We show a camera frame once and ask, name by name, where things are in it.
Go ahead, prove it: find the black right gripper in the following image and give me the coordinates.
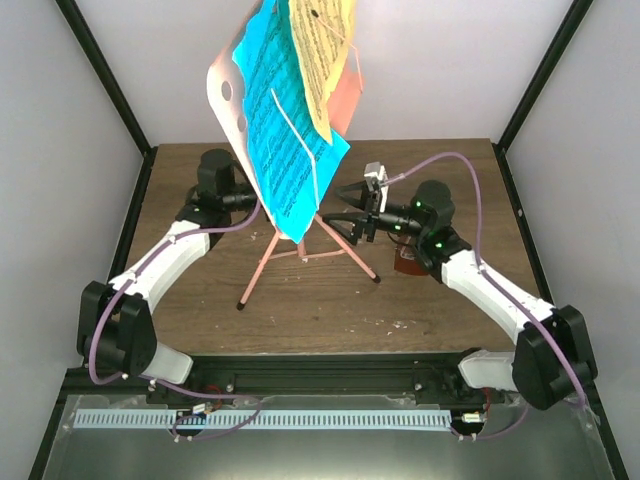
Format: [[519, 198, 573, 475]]
[[323, 182, 427, 246]]

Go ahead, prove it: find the yellow sheet music page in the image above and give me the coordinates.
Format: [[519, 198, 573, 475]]
[[288, 0, 356, 144]]

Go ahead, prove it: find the black frame post right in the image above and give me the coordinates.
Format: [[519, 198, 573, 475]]
[[498, 0, 594, 151]]

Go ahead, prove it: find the light blue slotted cable duct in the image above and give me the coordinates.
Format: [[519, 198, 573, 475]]
[[72, 409, 451, 431]]

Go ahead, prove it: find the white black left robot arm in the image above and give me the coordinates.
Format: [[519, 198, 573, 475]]
[[77, 149, 260, 404]]

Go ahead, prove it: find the black frame post left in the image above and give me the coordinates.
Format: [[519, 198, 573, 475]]
[[53, 0, 153, 157]]

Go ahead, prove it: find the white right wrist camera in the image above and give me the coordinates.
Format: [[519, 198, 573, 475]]
[[364, 162, 388, 193]]

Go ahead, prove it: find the red-brown wooden metronome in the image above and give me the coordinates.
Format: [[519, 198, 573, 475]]
[[394, 237, 428, 276]]

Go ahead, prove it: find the black frame post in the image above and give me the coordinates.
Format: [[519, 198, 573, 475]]
[[498, 0, 594, 151], [53, 0, 153, 157]]

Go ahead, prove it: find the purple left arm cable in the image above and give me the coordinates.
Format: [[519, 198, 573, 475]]
[[85, 199, 264, 444]]

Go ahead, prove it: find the pink tripod music stand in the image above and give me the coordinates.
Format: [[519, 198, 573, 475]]
[[206, 1, 380, 309]]

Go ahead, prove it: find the blue sheet music booklet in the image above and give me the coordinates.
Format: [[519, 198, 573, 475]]
[[232, 1, 350, 243]]

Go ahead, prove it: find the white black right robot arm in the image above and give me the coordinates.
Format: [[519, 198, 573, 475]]
[[323, 180, 598, 410]]

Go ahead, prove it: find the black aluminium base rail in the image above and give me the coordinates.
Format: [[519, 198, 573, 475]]
[[64, 352, 576, 406]]

